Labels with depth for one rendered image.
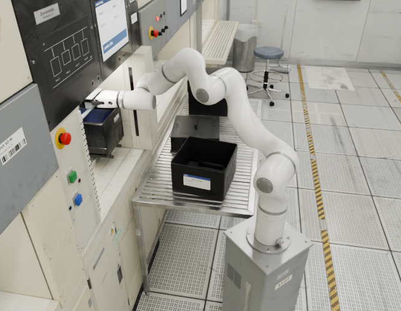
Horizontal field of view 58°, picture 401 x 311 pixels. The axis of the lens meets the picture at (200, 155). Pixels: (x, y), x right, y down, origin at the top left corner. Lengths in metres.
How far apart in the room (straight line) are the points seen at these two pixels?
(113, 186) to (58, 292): 0.60
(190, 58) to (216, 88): 0.17
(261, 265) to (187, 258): 1.08
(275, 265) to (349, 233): 1.43
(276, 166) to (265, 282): 0.51
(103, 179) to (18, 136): 0.86
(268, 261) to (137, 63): 1.06
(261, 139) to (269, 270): 0.53
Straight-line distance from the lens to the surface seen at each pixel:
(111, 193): 1.71
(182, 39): 3.22
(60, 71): 1.18
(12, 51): 1.01
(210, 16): 4.69
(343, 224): 2.95
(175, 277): 2.44
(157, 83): 1.49
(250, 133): 1.32
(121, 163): 1.89
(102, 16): 1.45
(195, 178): 1.75
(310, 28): 5.88
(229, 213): 1.73
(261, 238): 1.57
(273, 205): 1.43
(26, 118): 1.03
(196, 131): 2.15
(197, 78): 1.30
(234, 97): 1.37
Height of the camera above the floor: 1.93
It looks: 34 degrees down
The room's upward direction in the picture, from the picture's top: straight up
